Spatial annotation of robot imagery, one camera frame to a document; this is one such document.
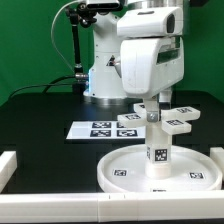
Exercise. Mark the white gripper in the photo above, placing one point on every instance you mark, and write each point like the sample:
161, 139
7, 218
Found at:
149, 66

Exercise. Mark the white cross-shaped table base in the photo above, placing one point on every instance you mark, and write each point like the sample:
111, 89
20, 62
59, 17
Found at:
173, 121

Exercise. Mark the white round table top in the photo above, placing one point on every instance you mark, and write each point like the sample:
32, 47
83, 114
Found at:
128, 169

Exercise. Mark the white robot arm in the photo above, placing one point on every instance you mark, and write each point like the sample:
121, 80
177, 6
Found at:
105, 80

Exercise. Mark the white marker sheet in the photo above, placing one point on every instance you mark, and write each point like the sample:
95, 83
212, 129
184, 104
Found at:
109, 130

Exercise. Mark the white right fence block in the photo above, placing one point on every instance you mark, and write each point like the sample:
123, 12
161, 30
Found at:
217, 155

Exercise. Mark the white fence block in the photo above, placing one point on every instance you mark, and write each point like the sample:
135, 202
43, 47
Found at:
217, 155
8, 165

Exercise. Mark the white front fence bar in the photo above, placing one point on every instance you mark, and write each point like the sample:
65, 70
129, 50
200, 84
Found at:
108, 207

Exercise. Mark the white left fence block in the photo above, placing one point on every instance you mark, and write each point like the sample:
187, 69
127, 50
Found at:
8, 165

